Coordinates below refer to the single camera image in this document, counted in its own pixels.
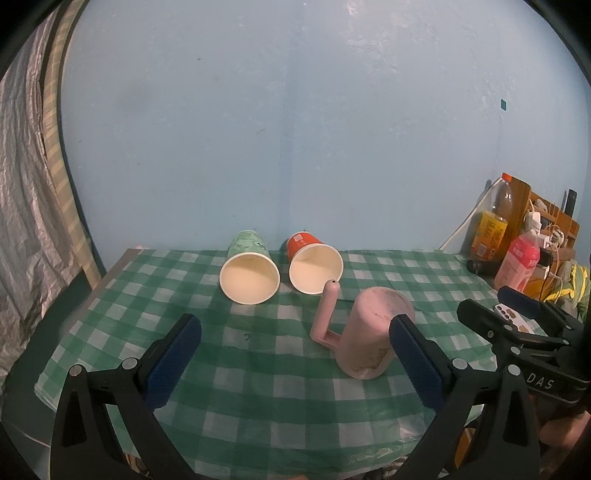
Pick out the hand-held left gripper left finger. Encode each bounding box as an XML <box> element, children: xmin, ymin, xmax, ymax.
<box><xmin>50</xmin><ymin>314</ymin><xmax>203</xmax><ymax>480</ymax></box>

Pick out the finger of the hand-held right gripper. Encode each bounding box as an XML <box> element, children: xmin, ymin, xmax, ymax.
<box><xmin>457</xmin><ymin>298</ymin><xmax>571</xmax><ymax>357</ymax></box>
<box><xmin>497</xmin><ymin>285</ymin><xmax>585</xmax><ymax>334</ymax></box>

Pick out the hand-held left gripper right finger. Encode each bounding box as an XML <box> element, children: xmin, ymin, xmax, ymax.
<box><xmin>389</xmin><ymin>314</ymin><xmax>541</xmax><ymax>480</ymax></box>

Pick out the pink plastic cup with handle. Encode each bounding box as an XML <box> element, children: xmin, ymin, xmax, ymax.
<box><xmin>310</xmin><ymin>279</ymin><xmax>416</xmax><ymax>380</ymax></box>

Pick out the green paper cup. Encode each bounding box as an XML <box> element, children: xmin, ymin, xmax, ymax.
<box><xmin>219</xmin><ymin>229</ymin><xmax>281</xmax><ymax>305</ymax></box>

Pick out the red paper cup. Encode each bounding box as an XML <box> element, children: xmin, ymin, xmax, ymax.
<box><xmin>285</xmin><ymin>232</ymin><xmax>345</xmax><ymax>295</ymax></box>

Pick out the person's right hand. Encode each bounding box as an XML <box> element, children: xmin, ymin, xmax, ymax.
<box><xmin>541</xmin><ymin>410</ymin><xmax>591</xmax><ymax>449</ymax></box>

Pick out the white blister pack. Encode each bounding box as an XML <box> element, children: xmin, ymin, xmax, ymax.
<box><xmin>494</xmin><ymin>304</ymin><xmax>549</xmax><ymax>337</ymax></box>

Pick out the pink drink bottle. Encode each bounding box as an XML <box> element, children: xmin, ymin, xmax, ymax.
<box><xmin>494</xmin><ymin>220</ymin><xmax>542</xmax><ymax>292</ymax></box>

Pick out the black cylinder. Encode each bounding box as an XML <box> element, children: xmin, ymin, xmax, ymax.
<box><xmin>466</xmin><ymin>259</ymin><xmax>502</xmax><ymax>277</ymax></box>

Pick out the yellow cloth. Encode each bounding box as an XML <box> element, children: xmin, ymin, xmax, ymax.
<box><xmin>553</xmin><ymin>262</ymin><xmax>591</xmax><ymax>320</ymax></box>

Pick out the orange-capped yellow label bottle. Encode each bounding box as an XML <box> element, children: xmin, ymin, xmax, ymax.
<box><xmin>468</xmin><ymin>172</ymin><xmax>513</xmax><ymax>262</ymax></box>

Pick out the green checked tablecloth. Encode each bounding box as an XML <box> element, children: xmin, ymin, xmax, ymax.
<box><xmin>34</xmin><ymin>248</ymin><xmax>550</xmax><ymax>480</ymax></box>

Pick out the wooden desk rack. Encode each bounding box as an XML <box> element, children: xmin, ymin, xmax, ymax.
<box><xmin>505</xmin><ymin>178</ymin><xmax>581</xmax><ymax>297</ymax></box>

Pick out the silver foil curtain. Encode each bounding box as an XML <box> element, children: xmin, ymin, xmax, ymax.
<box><xmin>0</xmin><ymin>9</ymin><xmax>95</xmax><ymax>386</ymax></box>

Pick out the white charger with cables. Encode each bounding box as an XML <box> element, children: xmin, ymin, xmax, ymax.
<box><xmin>525</xmin><ymin>210</ymin><xmax>568</xmax><ymax>252</ymax></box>

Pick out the white cable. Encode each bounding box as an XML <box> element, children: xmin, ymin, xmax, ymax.
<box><xmin>438</xmin><ymin>179</ymin><xmax>503</xmax><ymax>252</ymax></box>

